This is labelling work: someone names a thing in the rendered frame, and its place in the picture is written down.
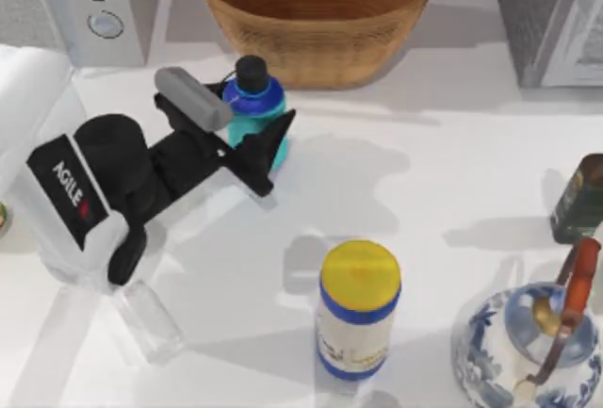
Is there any blue bottle with black cap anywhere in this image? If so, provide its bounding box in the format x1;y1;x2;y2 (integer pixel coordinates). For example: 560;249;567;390
220;55;290;172

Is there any woven wicker basket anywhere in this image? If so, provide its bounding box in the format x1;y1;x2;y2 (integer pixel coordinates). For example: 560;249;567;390
198;0;436;90

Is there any round microwave knob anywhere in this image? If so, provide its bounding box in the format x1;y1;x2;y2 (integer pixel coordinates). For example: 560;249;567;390
86;9;126;40

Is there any clear glass jar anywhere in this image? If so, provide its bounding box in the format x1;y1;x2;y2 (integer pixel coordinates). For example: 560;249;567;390
109;280;186;366

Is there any white bottle with yellow lid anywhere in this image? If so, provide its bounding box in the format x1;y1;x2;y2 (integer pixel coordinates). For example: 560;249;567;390
316;237;403;381

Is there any pale microwave oven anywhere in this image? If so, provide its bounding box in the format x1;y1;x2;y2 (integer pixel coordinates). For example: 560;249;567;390
0;0;164;69

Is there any grey cabinet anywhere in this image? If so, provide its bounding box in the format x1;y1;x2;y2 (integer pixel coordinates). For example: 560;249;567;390
486;0;603;90

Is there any blue and white porcelain teapot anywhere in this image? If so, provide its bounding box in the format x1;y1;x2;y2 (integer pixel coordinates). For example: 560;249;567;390
449;237;603;408

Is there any dark green bottle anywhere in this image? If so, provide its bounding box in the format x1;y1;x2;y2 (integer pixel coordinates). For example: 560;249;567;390
549;153;603;245

